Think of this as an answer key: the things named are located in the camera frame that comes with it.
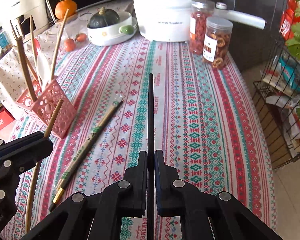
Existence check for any wooden chopstick of two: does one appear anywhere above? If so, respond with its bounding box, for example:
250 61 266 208
50 9 69 82
25 99 64 233

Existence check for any red box on floor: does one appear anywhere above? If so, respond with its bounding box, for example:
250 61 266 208
0 108 15 130

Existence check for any small floral side tablecloth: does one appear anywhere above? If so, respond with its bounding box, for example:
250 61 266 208
0 24 61 119

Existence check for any pink perforated plastic basket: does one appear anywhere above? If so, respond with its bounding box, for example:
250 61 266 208
15 79 77 139

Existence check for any red plastic spoon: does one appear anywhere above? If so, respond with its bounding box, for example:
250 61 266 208
34 38 50 91

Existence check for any striped patterned tablecloth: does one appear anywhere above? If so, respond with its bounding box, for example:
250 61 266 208
0 29 278 240

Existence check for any wrapped disposable chopsticks packet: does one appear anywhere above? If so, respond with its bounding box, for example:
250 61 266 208
56 96 123 191

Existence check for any glass jar with wooden lid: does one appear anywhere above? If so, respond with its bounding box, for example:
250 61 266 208
60 14 90 53

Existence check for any cream air fryer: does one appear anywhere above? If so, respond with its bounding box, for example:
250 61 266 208
0 0 49 41

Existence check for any orange tangerine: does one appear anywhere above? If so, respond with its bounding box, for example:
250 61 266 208
55 0 77 20

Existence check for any jar of dried hawthorn slices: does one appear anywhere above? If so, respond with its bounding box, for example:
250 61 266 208
203 16 233 69

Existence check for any dark green pumpkin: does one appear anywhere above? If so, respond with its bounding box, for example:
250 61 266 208
88 7 120 29

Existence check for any silver refrigerator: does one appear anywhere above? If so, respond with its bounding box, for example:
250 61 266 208
212 0 286 71

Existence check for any jar of red goji berries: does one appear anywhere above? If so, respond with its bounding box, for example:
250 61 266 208
190 0 215 55

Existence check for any white electric cooking pot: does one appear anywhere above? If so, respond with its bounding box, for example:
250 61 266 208
133 0 205 42

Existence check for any black wire vegetable rack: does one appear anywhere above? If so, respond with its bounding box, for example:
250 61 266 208
253 0 300 170

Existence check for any white bowl green handle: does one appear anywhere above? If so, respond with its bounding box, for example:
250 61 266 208
87 11 138 46

